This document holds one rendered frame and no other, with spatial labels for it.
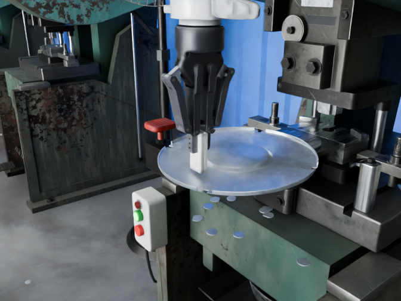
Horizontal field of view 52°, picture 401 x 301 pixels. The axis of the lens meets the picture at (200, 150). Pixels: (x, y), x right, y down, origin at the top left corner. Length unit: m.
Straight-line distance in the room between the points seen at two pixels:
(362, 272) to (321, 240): 0.10
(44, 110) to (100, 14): 0.56
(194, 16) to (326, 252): 0.45
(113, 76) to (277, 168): 1.67
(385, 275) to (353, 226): 0.10
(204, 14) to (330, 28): 0.30
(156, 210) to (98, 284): 0.82
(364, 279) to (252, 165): 0.25
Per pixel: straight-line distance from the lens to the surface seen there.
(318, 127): 0.97
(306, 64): 0.81
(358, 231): 0.79
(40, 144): 2.24
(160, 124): 1.02
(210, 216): 0.94
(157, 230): 0.98
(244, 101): 2.77
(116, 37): 2.31
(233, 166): 0.71
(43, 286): 1.78
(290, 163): 0.74
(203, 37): 0.61
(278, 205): 0.84
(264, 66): 2.60
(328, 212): 0.82
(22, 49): 3.94
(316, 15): 0.84
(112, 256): 1.86
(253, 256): 0.87
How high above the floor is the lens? 1.07
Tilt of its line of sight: 22 degrees down
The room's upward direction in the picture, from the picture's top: straight up
